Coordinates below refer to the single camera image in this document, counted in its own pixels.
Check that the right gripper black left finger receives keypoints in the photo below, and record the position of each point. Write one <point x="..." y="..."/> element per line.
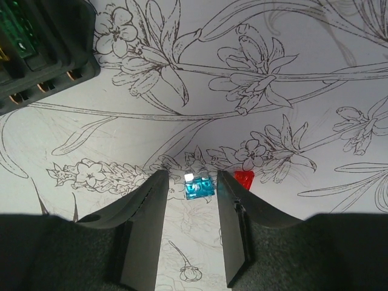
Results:
<point x="114" y="248"/>

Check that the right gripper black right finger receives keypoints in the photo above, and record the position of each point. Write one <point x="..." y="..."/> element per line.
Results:
<point x="265" y="248"/>

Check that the blue fuse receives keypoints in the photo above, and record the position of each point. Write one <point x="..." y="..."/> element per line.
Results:
<point x="198" y="185"/>

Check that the red fuse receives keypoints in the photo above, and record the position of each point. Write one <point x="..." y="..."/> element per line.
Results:
<point x="245" y="178"/>

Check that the black fuse box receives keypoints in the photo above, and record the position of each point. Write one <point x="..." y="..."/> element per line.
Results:
<point x="46" y="48"/>

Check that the floral patterned table mat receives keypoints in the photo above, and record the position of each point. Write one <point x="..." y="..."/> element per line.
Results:
<point x="256" y="102"/>

